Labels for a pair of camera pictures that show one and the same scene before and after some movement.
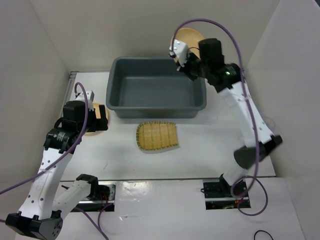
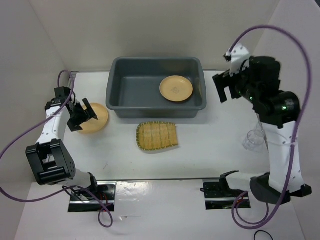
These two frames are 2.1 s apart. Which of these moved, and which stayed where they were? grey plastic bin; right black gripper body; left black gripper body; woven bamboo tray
Moved: right black gripper body; left black gripper body
Stayed: woven bamboo tray; grey plastic bin
